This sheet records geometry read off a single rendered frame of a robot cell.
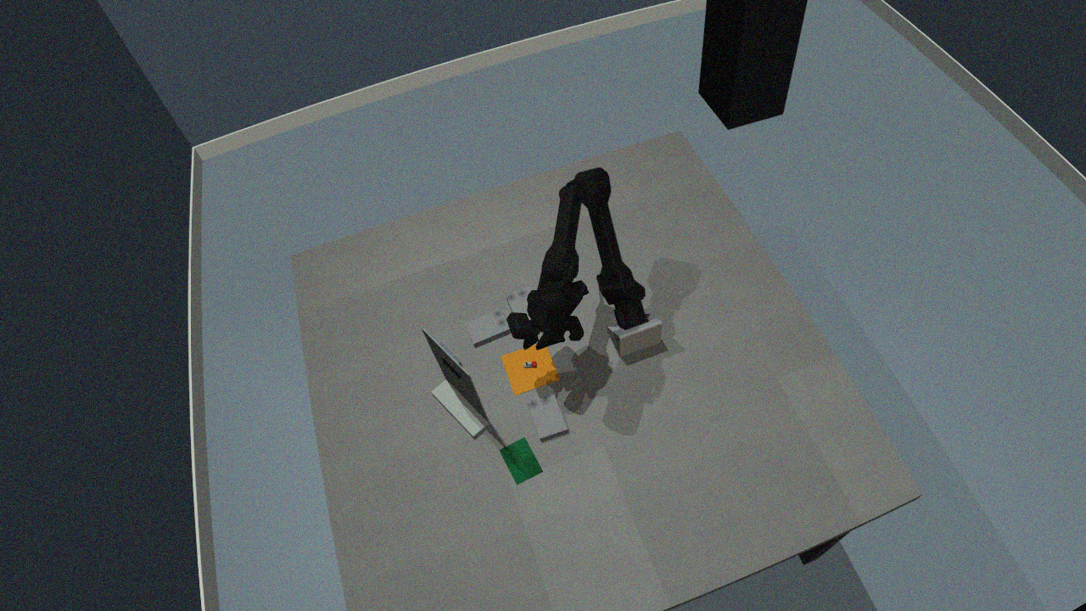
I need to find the orange square marking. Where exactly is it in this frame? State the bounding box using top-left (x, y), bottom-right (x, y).
top-left (501, 345), bottom-right (560, 396)

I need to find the green flat square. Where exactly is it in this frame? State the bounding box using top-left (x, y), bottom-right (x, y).
top-left (500, 438), bottom-right (543, 484)

